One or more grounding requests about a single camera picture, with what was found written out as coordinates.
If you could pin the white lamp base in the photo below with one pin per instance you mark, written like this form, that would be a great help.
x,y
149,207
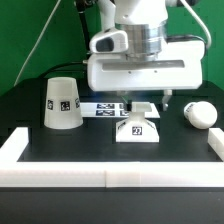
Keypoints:
x,y
137,127

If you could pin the white U-shaped fence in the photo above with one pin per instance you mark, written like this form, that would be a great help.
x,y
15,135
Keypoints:
x,y
14,173

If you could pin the white lamp shade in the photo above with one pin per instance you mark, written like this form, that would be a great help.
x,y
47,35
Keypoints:
x,y
62,108

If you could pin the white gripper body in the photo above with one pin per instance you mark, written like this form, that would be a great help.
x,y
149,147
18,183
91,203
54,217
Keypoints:
x,y
178,66

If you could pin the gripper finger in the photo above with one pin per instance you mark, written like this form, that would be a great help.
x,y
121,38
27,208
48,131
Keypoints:
x,y
127,101
167,94

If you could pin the white lamp bulb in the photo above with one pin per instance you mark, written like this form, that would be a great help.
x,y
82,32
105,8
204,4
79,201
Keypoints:
x,y
201,115

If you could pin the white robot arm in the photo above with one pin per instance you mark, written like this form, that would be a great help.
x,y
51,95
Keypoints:
x,y
134,53

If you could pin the white marker sheet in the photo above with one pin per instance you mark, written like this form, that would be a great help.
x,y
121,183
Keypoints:
x,y
117,110

